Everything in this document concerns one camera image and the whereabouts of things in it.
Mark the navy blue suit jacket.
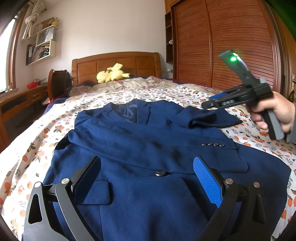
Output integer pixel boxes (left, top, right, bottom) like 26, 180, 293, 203
42, 100, 290, 240

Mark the grey sleeve forearm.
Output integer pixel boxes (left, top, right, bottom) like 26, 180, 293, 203
286, 128, 296, 144

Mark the person's right hand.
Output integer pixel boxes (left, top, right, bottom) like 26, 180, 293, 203
246, 91, 295, 133

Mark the orange floral bed sheet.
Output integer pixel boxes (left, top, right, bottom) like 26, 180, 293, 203
1, 84, 295, 240

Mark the louvered wooden wardrobe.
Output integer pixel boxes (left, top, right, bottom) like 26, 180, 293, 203
166, 1, 285, 92

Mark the beige floral quilt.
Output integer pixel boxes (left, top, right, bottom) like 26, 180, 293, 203
68, 76, 179, 97

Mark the wooden bed headboard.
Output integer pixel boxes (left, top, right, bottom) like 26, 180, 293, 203
71, 51, 162, 87

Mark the yellow Pikachu plush toy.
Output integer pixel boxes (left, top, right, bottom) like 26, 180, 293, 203
96, 63, 131, 84

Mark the long wooden desk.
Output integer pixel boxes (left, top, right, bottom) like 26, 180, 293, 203
1, 85, 48, 152

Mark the red bowl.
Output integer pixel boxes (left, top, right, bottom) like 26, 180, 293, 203
27, 81, 39, 90

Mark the dark brown chair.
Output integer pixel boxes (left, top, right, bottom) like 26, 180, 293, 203
48, 69, 72, 101

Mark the white hanging cloth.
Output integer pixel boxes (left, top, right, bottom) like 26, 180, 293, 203
22, 0, 46, 41

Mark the window with wooden frame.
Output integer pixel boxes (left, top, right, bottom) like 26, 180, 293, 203
1, 1, 30, 94

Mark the white wall shelf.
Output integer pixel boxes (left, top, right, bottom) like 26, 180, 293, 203
26, 17, 59, 65

